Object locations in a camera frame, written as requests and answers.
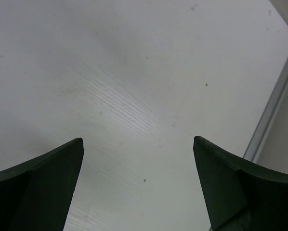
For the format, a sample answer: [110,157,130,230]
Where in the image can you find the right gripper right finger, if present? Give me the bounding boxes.
[193,136,288,231]

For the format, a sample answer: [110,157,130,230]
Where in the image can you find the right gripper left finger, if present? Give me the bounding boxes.
[0,138,84,231]

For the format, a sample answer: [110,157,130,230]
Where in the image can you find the aluminium rail right side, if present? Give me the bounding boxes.
[243,58,288,163]

